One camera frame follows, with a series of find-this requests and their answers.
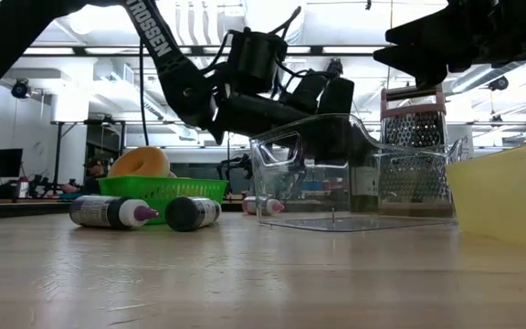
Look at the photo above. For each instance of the black ceiling spotlight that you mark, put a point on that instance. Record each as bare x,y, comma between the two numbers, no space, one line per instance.
20,88
334,67
499,83

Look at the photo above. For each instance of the pink glazed toy donut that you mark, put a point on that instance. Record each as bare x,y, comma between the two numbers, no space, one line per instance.
171,174

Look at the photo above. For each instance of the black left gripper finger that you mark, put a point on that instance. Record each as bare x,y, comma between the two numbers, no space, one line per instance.
331,146

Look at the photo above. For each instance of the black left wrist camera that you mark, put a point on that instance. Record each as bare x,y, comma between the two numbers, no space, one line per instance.
322,93

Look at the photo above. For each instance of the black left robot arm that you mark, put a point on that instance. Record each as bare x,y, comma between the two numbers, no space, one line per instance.
153,41

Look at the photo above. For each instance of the green plastic basket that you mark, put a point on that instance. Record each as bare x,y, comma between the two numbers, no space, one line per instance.
162,196

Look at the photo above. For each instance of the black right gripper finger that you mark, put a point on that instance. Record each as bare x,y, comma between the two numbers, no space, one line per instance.
427,29
427,61

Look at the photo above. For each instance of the white bottle red cap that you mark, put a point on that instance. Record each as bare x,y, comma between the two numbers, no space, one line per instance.
23,187

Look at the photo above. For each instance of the black aluminium rig frame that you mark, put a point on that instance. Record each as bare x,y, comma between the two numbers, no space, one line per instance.
315,50

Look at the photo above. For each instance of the tan bread roll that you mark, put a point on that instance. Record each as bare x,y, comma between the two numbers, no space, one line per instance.
139,162

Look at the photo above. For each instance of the black computer monitor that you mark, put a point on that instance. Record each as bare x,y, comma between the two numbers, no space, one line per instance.
3,163

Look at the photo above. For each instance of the yellow plastic bin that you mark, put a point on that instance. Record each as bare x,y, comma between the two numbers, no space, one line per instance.
505,201

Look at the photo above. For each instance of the clear plastic bin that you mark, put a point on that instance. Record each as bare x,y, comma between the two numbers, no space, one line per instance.
290,219

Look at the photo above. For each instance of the wooden desk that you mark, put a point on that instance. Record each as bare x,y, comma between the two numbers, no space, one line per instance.
25,200

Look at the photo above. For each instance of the pink food colouring bottle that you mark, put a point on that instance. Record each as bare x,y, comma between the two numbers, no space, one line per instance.
263,206

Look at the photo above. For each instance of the person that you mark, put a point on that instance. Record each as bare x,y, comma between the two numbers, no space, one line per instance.
95,176

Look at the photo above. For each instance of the purple food colouring bottle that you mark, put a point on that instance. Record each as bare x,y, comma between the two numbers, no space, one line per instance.
103,212

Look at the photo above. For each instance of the black metal rack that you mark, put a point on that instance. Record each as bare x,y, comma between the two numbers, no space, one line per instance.
108,122

